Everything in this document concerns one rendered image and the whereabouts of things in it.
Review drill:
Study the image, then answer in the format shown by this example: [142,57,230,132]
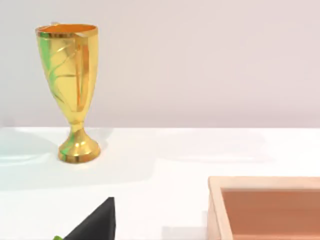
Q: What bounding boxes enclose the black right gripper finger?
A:
[63,196,116,240]

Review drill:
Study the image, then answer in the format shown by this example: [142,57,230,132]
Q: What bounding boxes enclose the gold trophy cup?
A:
[34,23,102,165]

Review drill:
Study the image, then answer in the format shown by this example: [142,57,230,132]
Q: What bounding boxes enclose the shallow salmon-coloured box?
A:
[207,175,320,240]

